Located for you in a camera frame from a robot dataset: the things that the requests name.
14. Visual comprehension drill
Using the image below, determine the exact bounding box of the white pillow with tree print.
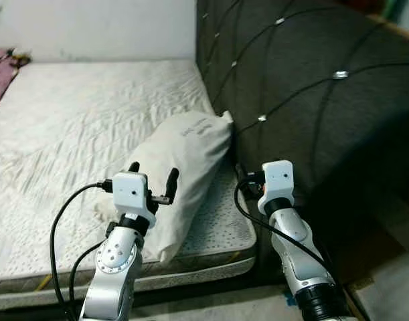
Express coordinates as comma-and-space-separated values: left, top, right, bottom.
96, 110, 236, 263

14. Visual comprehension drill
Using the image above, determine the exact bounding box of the quilted white mattress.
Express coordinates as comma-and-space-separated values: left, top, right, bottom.
0, 58, 260, 310

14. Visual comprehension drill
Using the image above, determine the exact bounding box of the dark bed base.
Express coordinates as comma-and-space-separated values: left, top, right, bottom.
0, 259, 287, 316

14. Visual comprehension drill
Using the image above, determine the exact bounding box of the dark tufted headboard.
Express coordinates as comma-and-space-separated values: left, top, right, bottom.
195, 0, 409, 270

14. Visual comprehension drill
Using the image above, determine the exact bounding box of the pink Mickey Mouse blanket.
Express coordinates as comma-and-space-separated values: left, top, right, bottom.
0, 46, 21, 112

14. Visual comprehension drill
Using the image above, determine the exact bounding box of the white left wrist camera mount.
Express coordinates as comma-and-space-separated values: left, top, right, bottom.
112, 171, 159, 229

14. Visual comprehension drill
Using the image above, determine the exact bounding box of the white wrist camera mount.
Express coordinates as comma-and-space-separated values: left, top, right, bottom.
258, 160, 296, 215
112, 171, 159, 229

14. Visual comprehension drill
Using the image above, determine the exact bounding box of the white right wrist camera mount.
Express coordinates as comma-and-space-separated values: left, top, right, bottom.
258, 160, 296, 215

